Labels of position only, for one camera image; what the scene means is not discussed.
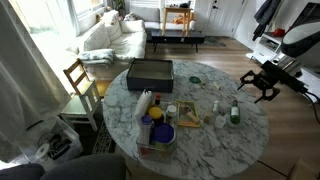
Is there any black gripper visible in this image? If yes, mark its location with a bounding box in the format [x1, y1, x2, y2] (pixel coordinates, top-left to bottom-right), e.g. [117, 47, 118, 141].
[236, 60, 309, 104]

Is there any green hot sauce bottle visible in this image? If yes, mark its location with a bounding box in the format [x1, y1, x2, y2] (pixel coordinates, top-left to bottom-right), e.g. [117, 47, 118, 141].
[230, 100, 240, 124]

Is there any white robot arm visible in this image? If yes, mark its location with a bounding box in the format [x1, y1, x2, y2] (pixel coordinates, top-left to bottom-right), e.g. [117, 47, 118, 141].
[239, 20, 320, 102]

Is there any red cap sauce bottle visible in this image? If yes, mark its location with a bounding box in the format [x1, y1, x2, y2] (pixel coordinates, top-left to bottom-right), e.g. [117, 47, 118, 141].
[155, 93, 161, 106]

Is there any white squeeze bottle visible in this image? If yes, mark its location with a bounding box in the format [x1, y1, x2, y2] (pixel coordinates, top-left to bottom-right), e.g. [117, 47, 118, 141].
[138, 115, 153, 145]

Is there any white shelf unit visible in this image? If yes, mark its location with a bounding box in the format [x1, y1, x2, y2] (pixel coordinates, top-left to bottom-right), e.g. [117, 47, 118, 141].
[246, 32, 284, 65]

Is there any small wooden block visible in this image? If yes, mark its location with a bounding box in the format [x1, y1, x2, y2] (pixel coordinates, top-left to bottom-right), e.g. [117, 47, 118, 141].
[213, 82, 221, 90]

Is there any white tube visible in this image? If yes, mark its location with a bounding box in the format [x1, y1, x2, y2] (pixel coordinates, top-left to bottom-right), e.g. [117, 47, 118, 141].
[213, 100, 219, 113]

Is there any clear plastic cup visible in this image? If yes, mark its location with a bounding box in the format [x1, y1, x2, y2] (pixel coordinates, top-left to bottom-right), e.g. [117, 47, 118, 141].
[215, 116, 226, 128]

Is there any green round lid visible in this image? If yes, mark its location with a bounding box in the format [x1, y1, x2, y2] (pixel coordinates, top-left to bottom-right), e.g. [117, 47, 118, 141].
[189, 76, 201, 84]

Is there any yellow framed picture book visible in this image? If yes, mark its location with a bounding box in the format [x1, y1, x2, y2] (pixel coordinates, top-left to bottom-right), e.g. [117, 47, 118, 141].
[176, 100, 200, 127]

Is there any black coffee table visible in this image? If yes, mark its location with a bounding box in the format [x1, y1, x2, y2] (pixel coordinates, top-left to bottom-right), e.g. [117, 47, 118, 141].
[151, 30, 205, 48]

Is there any dark hanging coat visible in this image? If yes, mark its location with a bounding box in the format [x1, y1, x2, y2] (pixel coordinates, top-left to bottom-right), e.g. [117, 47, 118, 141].
[252, 0, 281, 41]

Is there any small white lid jar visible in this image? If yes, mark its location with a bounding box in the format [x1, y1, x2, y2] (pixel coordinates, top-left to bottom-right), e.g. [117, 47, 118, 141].
[166, 105, 177, 123]

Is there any dark blue open box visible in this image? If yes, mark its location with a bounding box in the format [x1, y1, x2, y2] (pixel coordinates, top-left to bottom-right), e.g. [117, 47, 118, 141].
[126, 58, 174, 93]

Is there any wooden side table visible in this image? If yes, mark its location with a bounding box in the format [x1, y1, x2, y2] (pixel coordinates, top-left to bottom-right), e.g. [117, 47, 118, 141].
[161, 6, 193, 37]

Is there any yellow lid jar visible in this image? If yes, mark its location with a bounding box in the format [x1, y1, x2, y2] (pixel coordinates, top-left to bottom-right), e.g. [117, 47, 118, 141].
[149, 107, 164, 125]

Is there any blue lid container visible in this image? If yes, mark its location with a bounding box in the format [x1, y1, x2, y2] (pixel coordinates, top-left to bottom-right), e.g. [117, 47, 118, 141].
[150, 123, 175, 148]

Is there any white paper bag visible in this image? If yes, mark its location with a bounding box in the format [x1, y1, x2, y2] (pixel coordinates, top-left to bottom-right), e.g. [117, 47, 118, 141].
[134, 90, 152, 121]

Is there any white couch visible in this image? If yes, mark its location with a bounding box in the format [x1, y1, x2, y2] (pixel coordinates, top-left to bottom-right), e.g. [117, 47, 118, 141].
[67, 10, 147, 78]

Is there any grey blanket on couch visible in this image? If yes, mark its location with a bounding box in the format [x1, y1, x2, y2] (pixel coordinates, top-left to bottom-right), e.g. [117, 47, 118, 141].
[77, 49, 114, 66]

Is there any wooden white chair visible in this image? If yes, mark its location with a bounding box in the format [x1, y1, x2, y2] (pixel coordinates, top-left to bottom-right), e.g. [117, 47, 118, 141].
[60, 59, 101, 131]

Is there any clear plastic storage bin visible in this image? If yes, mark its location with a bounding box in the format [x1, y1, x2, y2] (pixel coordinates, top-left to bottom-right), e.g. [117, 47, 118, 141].
[18, 116, 83, 170]

